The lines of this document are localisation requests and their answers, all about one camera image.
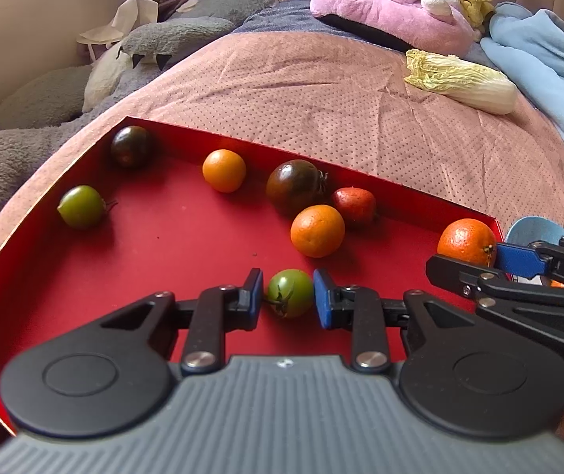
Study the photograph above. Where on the blue cartoon plate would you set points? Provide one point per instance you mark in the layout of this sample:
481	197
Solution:
533	229

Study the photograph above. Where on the large dark brown tomato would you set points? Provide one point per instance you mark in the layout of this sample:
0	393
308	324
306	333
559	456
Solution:
294	187

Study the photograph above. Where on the pink dotted bedspread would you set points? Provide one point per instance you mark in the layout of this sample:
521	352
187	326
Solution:
311	94

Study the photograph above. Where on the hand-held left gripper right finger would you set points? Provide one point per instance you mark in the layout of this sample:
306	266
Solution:
322	301

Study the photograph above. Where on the light blue blanket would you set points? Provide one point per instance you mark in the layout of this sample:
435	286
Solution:
548	59

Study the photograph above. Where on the grey pillow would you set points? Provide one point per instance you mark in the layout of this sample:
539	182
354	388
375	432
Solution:
45	96

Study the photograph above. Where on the napa cabbage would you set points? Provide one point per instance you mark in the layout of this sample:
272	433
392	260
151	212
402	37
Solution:
459	81

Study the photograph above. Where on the grey blue bed sheet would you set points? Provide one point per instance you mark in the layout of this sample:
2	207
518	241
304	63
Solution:
291	17

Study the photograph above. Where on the green tomato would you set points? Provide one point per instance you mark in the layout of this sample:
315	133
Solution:
82	206
289	289

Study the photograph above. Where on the pink plush toy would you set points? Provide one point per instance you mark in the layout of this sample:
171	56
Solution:
385	7

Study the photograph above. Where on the grey fuzzy blanket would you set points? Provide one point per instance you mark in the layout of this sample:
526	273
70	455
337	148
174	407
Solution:
10	168

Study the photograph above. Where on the red tomato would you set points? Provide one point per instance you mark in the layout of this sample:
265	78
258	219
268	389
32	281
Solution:
356	205

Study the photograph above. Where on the red cardboard tray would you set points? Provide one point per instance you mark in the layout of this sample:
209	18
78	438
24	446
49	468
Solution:
163	247

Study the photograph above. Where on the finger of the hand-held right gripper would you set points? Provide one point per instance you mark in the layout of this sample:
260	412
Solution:
454	269
516	259

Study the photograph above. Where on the small tangerine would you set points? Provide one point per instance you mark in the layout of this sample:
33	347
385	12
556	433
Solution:
223	170

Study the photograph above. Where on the grey plush toy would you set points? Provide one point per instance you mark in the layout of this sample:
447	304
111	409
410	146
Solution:
183	34

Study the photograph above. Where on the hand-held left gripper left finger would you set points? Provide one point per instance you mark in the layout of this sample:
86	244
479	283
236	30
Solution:
255	298

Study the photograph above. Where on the small dark purple tomato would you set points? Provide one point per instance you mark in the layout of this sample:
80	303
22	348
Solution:
131	145

